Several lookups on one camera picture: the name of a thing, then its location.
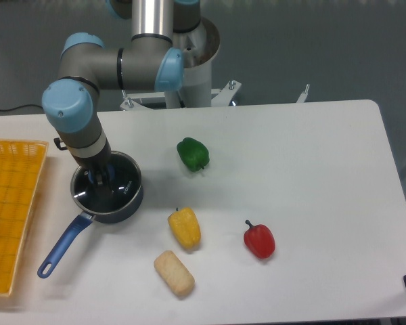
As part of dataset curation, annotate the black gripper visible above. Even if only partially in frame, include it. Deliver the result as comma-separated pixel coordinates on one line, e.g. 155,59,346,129
53,137,112,186

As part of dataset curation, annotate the glass pot lid blue knob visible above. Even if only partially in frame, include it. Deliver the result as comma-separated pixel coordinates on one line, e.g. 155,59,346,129
70,151,143,217

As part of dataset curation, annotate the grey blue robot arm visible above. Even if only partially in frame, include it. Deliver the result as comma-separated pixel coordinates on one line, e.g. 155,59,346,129
41,1,200,186

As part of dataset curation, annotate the yellow woven basket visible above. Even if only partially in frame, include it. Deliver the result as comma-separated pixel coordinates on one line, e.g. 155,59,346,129
0,139,49,297

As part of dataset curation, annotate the green bell pepper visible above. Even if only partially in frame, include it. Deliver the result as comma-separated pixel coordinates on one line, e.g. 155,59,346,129
177,137,210,172

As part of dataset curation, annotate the yellow bell pepper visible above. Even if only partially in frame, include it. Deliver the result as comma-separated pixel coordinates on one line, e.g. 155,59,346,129
168,207,201,250

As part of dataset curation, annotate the beige bread loaf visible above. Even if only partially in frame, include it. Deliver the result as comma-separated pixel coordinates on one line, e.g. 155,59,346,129
154,251,195,297

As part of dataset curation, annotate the red bell pepper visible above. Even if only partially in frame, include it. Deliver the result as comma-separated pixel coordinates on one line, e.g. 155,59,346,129
243,220,276,259

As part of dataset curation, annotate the dark pot with blue handle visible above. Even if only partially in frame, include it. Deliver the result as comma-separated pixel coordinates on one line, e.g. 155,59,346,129
37,151,145,280

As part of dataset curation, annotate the black cable on floor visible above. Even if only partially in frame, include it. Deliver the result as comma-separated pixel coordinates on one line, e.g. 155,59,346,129
0,104,48,114

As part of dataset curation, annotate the white metal base frame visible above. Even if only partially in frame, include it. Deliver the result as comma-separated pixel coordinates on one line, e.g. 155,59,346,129
119,79,311,112

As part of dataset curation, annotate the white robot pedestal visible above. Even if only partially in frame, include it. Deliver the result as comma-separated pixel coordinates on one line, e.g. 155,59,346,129
164,17,221,108

